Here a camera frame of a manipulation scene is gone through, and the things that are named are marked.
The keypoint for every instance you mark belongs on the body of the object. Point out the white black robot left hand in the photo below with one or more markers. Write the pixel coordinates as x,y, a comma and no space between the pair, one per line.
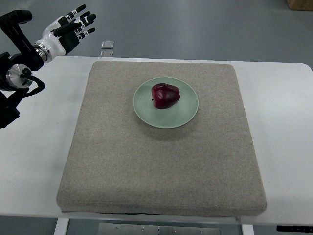
64,34

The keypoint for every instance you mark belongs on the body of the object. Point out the dark red apple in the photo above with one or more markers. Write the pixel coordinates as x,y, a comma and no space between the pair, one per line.
164,95

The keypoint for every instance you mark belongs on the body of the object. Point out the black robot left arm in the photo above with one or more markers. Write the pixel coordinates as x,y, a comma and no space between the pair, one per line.
16,71

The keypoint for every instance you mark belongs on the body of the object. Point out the lower metal floor plate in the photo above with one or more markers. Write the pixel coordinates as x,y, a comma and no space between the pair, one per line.
106,53

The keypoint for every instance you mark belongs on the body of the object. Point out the light green plate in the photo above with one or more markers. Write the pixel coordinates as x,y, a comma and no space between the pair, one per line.
175,116

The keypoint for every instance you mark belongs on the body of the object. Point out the beige fabric cushion mat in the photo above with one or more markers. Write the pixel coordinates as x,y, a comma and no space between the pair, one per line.
119,164

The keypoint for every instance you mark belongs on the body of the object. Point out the white left table leg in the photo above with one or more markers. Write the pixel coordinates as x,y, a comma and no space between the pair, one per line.
61,226

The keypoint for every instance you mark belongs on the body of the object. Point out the white table leg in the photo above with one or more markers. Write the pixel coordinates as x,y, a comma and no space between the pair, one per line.
61,226
247,229

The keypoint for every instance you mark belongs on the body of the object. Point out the grey metal table crossbar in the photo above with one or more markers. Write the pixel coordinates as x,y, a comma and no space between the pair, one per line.
132,229

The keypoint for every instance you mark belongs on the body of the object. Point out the cardboard box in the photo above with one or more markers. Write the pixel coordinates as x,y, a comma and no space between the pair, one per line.
300,5

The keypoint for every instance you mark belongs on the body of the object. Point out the white right table leg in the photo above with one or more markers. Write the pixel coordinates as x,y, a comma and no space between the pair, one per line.
247,229

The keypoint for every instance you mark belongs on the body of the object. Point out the black table control panel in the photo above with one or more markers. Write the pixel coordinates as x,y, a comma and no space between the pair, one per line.
300,229

